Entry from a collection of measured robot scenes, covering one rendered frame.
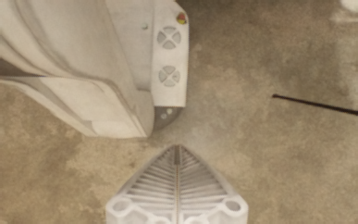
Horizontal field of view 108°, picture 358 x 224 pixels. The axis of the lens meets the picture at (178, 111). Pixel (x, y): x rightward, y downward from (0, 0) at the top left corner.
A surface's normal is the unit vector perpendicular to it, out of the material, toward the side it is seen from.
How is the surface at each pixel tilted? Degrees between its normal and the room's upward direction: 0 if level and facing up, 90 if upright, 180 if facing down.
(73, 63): 88
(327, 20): 0
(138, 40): 0
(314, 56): 0
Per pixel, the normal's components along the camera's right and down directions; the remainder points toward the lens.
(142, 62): 0.02, -0.02
